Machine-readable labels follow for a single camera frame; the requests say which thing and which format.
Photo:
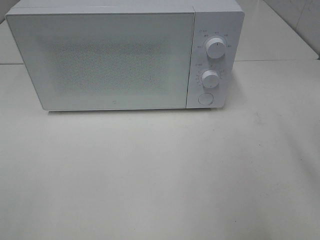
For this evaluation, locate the round white door button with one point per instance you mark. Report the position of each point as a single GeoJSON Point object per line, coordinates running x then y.
{"type": "Point", "coordinates": [206, 99]}

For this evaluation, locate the white microwave knob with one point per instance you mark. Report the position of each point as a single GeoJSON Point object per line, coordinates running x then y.
{"type": "Point", "coordinates": [210, 79]}
{"type": "Point", "coordinates": [215, 47]}

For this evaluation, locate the white microwave door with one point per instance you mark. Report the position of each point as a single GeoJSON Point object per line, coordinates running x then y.
{"type": "Point", "coordinates": [106, 61]}

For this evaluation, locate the white microwave oven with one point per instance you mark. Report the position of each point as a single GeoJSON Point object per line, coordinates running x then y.
{"type": "Point", "coordinates": [211, 18]}

